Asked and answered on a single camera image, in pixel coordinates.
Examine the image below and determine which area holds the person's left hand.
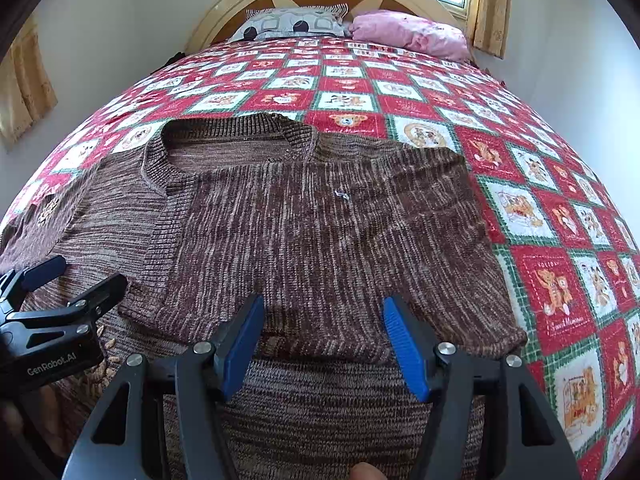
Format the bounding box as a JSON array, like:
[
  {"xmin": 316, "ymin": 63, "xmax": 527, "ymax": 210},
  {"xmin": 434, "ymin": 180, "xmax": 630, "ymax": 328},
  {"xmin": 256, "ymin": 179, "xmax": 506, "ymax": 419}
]
[{"xmin": 0, "ymin": 384, "xmax": 69, "ymax": 461}]

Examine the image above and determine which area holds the pink pillow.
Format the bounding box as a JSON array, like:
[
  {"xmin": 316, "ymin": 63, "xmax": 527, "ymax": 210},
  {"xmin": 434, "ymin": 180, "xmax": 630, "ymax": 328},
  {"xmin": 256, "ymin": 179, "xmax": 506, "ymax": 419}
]
[{"xmin": 347, "ymin": 9, "xmax": 474, "ymax": 64}]

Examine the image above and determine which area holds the red checked printed quilt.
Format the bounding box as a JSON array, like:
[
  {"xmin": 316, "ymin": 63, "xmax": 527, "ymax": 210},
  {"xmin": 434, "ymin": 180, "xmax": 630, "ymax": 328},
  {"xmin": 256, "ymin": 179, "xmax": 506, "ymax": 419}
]
[{"xmin": 0, "ymin": 35, "xmax": 640, "ymax": 480}]

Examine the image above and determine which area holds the yellow patterned curtain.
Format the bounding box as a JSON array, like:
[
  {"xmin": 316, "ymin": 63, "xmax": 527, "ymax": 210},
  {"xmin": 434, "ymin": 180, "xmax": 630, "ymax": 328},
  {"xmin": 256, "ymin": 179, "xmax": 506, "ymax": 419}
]
[
  {"xmin": 0, "ymin": 14, "xmax": 59, "ymax": 152},
  {"xmin": 471, "ymin": 0, "xmax": 514, "ymax": 59}
]

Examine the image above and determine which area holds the grey patterned pillow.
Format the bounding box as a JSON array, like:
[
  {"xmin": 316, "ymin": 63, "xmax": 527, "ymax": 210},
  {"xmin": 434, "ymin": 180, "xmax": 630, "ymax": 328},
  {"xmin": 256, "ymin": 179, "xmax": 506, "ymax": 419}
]
[{"xmin": 227, "ymin": 3, "xmax": 351, "ymax": 44}]

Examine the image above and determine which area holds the person's right hand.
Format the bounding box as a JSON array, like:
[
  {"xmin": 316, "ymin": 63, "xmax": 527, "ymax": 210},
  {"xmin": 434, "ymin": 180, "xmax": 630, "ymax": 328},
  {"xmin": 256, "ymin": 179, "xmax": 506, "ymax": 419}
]
[{"xmin": 349, "ymin": 462, "xmax": 385, "ymax": 480}]

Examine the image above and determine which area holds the brown knit sweater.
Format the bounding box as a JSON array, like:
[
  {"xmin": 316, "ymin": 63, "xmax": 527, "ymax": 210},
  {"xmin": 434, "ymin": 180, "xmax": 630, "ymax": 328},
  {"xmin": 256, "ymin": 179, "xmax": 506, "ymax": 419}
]
[{"xmin": 0, "ymin": 112, "xmax": 529, "ymax": 480}]

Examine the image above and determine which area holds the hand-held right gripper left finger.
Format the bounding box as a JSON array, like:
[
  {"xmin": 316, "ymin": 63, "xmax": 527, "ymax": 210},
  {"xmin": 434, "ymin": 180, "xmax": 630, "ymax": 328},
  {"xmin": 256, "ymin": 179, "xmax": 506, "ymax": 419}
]
[{"xmin": 60, "ymin": 294, "xmax": 266, "ymax": 480}]

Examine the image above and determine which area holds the cream arched bed headboard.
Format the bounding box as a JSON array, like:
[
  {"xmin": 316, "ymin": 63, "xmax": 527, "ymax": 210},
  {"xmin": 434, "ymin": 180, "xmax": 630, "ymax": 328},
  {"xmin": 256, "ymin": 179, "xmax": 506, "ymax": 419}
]
[{"xmin": 185, "ymin": 0, "xmax": 476, "ymax": 57}]

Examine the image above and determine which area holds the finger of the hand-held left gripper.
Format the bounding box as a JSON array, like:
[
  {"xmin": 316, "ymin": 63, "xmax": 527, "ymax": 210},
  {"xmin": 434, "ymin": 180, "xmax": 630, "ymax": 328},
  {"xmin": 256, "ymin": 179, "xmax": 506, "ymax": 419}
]
[
  {"xmin": 7, "ymin": 273, "xmax": 128, "ymax": 333},
  {"xmin": 0, "ymin": 255, "xmax": 68, "ymax": 311}
]

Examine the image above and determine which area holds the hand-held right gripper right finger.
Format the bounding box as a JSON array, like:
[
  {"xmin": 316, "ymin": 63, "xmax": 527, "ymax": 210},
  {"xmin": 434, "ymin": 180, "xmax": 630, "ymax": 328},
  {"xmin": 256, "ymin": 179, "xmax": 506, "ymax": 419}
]
[{"xmin": 381, "ymin": 294, "xmax": 583, "ymax": 480}]

